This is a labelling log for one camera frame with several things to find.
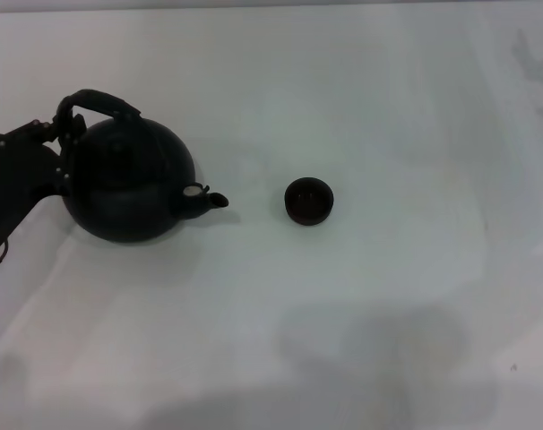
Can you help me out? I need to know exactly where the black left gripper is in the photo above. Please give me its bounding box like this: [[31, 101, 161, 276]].
[[0, 104, 85, 245]]

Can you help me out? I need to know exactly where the black round teapot with handle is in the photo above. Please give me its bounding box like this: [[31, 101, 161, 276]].
[[55, 88, 230, 245]]

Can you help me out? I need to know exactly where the small dark teacup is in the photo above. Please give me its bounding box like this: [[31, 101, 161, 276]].
[[283, 176, 335, 228]]

